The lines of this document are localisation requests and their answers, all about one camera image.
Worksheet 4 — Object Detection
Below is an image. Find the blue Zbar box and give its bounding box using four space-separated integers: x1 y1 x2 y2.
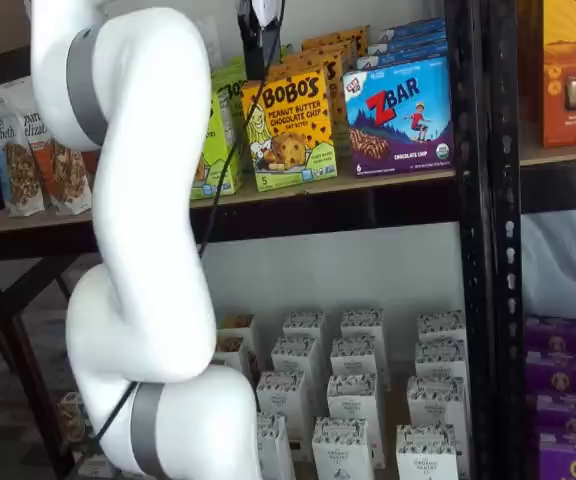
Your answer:
342 55 455 177
367 30 449 55
380 17 448 44
355 42 450 71

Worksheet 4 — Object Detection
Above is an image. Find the large orange snack box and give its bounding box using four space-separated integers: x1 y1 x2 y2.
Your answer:
520 0 576 150

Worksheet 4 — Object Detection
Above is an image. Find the brown shelf board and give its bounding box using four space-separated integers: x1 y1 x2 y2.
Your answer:
520 143 576 168
0 167 457 236

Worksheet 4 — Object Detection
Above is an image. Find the orange Bobo's box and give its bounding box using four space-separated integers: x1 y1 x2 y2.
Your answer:
302 24 372 54
300 38 357 71
280 49 345 146
241 67 340 193

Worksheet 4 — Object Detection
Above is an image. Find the granola bag orange label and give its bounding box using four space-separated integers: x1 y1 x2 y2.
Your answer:
0 77 94 216

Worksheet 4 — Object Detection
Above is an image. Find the white carton colourful print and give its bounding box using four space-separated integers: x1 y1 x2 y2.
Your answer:
216 313 260 351
211 333 248 374

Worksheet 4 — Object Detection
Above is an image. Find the white carton granola print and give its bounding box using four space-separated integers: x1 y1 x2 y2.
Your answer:
57 392 90 446

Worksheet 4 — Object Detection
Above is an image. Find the black metal shelf rack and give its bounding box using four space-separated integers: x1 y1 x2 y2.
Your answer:
487 0 576 480
0 0 494 480

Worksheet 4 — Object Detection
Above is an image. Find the purple snack box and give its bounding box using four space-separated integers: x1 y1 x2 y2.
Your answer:
535 392 576 441
523 349 576 397
537 432 576 480
523 314 576 357

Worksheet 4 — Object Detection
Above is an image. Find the white pantry carton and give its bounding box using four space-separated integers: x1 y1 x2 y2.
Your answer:
417 310 467 347
341 308 385 346
282 310 327 346
311 417 375 480
326 373 387 469
256 413 297 480
256 370 312 449
396 424 460 480
407 374 468 432
331 337 380 381
414 339 468 382
271 337 320 379

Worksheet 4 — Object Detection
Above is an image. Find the black cable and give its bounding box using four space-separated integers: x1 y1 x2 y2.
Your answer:
90 49 274 446

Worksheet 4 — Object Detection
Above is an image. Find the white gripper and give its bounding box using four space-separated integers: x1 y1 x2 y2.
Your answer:
237 0 287 76

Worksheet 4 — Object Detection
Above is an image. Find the granola bag blue label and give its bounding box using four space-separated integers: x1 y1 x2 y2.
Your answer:
0 91 47 219

